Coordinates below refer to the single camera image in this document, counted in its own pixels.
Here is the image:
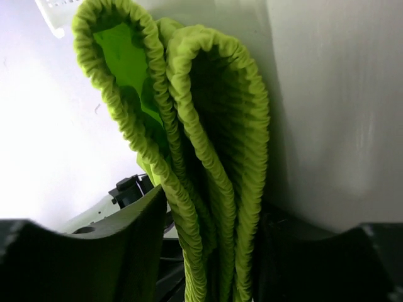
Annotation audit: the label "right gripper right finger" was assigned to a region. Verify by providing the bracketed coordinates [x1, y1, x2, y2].
[253, 203, 402, 301]

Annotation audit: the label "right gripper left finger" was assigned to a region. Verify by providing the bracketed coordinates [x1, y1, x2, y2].
[1, 187, 166, 301]

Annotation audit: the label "lime green shorts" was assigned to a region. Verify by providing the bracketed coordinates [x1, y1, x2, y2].
[72, 1, 270, 301]

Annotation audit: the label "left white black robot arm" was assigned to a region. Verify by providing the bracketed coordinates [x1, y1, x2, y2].
[59, 174, 174, 238]

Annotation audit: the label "white plastic basket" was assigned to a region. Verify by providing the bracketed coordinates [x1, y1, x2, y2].
[35, 0, 82, 38]

